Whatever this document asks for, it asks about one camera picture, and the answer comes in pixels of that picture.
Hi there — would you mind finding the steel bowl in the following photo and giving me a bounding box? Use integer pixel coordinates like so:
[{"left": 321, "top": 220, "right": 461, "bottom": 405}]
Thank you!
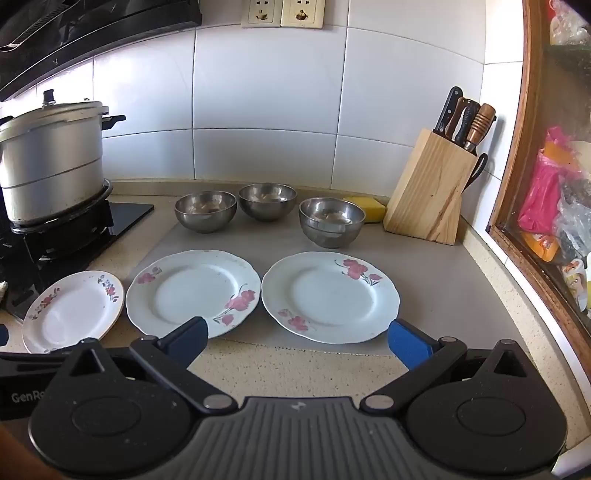
[
  {"left": 238, "top": 183, "right": 297, "bottom": 222},
  {"left": 298, "top": 198, "right": 367, "bottom": 250},
  {"left": 174, "top": 191, "right": 238, "bottom": 233}
]

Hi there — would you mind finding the small gold-rimmed floral plate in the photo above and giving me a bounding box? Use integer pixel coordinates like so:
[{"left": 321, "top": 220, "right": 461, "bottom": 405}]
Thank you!
[{"left": 21, "top": 270, "right": 125, "bottom": 354}]

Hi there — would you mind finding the black cord loop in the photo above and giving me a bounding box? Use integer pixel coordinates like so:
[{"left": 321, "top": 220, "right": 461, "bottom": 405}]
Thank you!
[{"left": 462, "top": 152, "right": 489, "bottom": 195}]

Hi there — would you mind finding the black range hood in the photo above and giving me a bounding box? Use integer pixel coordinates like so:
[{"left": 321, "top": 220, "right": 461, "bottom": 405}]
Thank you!
[{"left": 0, "top": 0, "right": 204, "bottom": 101}]

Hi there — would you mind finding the clear plastic bag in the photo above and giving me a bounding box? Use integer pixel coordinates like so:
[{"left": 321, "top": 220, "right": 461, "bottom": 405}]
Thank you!
[{"left": 551, "top": 185, "right": 591, "bottom": 261}]

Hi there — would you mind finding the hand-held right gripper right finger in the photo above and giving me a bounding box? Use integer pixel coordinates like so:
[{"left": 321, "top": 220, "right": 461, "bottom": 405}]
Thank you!
[{"left": 361, "top": 318, "right": 532, "bottom": 414}]

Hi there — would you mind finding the wooden window frame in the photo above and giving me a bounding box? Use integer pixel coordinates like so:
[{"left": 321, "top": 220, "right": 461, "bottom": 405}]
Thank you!
[{"left": 487, "top": 0, "right": 591, "bottom": 370}]

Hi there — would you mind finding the black ribbed handle knife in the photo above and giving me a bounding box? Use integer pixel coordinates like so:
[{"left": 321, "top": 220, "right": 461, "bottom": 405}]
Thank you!
[{"left": 455, "top": 102, "right": 479, "bottom": 146}]

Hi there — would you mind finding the black gas stove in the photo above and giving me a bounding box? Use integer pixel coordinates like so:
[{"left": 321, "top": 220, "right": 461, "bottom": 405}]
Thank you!
[{"left": 0, "top": 180, "right": 155, "bottom": 321}]

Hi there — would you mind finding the yellow sponge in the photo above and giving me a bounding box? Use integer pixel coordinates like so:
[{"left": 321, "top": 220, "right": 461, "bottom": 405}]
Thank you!
[{"left": 342, "top": 196, "right": 387, "bottom": 225}]

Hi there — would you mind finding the large white floral plate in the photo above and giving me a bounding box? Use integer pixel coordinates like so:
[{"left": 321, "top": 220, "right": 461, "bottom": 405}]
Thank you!
[
  {"left": 126, "top": 249, "right": 262, "bottom": 340},
  {"left": 261, "top": 251, "right": 400, "bottom": 344}
]

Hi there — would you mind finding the silver pressure cooker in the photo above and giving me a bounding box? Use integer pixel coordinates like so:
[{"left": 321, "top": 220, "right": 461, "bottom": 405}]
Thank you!
[{"left": 0, "top": 90, "right": 126, "bottom": 227}]

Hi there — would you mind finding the cream wall socket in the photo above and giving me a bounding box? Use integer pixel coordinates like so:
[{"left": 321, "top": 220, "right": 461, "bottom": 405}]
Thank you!
[
  {"left": 281, "top": 0, "right": 325, "bottom": 31},
  {"left": 241, "top": 0, "right": 283, "bottom": 29}
]

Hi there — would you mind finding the black riveted handle knife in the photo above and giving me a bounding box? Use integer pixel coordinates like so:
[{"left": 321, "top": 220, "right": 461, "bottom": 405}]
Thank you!
[{"left": 433, "top": 86, "right": 464, "bottom": 139}]

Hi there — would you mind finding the orange packet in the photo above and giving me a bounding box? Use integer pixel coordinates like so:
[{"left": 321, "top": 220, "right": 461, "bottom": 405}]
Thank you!
[{"left": 522, "top": 231, "right": 561, "bottom": 264}]

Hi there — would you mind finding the wooden knife block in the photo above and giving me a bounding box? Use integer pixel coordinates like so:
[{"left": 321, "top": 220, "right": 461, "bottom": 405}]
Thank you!
[{"left": 383, "top": 128, "right": 478, "bottom": 245}]

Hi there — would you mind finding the pink plastic bag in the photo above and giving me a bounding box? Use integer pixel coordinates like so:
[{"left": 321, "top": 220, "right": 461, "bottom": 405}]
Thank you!
[{"left": 517, "top": 127, "right": 578, "bottom": 236}]

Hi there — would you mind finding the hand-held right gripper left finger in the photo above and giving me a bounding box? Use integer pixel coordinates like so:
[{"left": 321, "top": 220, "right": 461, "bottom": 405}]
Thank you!
[{"left": 55, "top": 316, "right": 237, "bottom": 414}]

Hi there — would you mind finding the turned wooden handle tool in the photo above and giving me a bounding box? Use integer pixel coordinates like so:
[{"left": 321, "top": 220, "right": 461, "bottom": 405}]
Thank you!
[{"left": 464, "top": 103, "right": 497, "bottom": 155}]

